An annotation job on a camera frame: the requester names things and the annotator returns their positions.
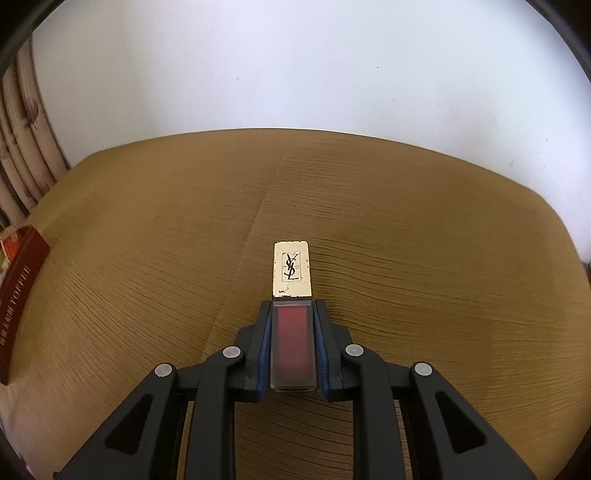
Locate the lip gloss with gold cap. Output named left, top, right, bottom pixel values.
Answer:
left=270, top=239, right=321, bottom=393

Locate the patterned curtain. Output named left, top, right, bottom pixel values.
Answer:
left=0, top=36, right=72, bottom=228

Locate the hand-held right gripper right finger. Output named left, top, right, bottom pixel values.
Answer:
left=313, top=300, right=537, bottom=480

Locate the dark red cardboard box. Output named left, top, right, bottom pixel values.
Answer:
left=0, top=223, right=52, bottom=387

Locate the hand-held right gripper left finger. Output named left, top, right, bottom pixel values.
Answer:
left=53, top=300, right=274, bottom=480

